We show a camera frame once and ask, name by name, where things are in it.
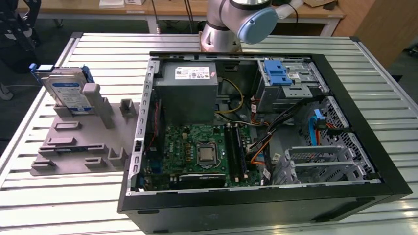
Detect black cable bundle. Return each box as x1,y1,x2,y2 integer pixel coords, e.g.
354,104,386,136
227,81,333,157
250,97,327,147

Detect metal disk bay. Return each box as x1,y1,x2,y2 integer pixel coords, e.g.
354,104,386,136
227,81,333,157
273,145,373,186

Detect orange power wire connector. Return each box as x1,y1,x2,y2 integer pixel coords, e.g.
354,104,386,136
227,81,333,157
322,123,350,136

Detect grey stand foot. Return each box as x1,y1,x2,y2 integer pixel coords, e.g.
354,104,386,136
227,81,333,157
0,83,13,101

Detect grey power supply unit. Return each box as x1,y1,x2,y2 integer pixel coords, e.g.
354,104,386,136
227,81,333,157
152,61,219,125

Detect white connector coloured wires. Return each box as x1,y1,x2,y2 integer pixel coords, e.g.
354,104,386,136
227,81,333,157
246,137,271,152

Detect yellow wire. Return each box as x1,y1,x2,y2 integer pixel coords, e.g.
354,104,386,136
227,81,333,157
215,78,244,115

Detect silver CPU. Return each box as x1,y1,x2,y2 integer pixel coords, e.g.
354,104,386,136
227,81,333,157
198,148,216,162

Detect wooden cabinet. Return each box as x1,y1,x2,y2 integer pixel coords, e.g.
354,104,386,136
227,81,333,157
334,0,418,69

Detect hard disk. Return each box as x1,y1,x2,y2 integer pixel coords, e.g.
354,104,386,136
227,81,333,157
29,63,95,116

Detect brown cardboard piece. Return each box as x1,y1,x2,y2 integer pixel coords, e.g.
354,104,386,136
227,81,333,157
303,0,337,10

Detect white paper box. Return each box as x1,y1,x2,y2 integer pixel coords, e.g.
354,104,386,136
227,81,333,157
99,0,124,9

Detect blue data wire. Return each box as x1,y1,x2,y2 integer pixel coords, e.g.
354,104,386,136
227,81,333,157
309,109,327,147

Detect blue plastic drive latch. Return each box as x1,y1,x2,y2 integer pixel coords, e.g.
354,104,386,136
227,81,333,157
264,60,294,86

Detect grey parts rack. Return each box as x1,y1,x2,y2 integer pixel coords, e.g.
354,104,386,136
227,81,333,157
29,83,142,176

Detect green motherboard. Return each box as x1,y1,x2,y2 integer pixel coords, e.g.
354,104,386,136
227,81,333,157
143,123,266,190

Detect red orange wire bundle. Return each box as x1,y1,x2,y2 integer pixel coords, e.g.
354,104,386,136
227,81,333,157
250,97,271,127

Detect RAM stick with blue label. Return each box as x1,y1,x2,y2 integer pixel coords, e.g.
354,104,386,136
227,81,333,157
53,146,91,153

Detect metal optical drive cage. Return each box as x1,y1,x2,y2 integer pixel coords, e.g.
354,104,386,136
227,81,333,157
254,58,330,113

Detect wooden desk white legs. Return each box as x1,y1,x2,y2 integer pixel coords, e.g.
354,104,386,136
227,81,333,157
17,0,347,35

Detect black PC case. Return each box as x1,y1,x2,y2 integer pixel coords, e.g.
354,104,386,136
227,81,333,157
116,50,413,234

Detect CPU socket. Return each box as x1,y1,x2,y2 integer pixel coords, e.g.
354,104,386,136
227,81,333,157
192,141,223,171

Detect black RAM slot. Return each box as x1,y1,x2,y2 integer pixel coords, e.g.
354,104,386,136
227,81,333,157
224,124,236,182

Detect black graphics card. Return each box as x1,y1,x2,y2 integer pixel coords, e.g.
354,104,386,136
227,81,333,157
170,172,226,189

